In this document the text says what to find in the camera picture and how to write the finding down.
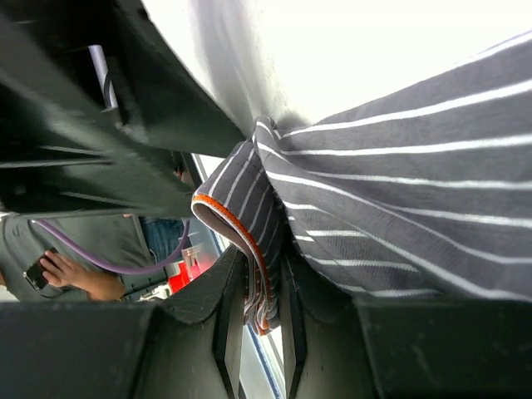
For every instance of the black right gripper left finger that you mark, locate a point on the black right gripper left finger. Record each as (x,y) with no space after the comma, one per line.
(200,336)

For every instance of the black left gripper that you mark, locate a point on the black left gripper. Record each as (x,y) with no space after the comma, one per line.
(94,108)

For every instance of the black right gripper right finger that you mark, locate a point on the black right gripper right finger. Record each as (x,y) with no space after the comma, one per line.
(319,334)

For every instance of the grey striped underwear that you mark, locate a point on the grey striped underwear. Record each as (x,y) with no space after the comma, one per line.
(424,192)

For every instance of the bystander forearm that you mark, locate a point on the bystander forearm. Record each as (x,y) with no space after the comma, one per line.
(102,287)

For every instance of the bystander hand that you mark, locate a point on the bystander hand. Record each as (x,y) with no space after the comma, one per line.
(60,271)

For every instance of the red box in background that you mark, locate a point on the red box in background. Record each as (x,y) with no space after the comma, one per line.
(193,262)

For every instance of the black smartphone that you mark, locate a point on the black smartphone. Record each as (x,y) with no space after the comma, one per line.
(34,274)

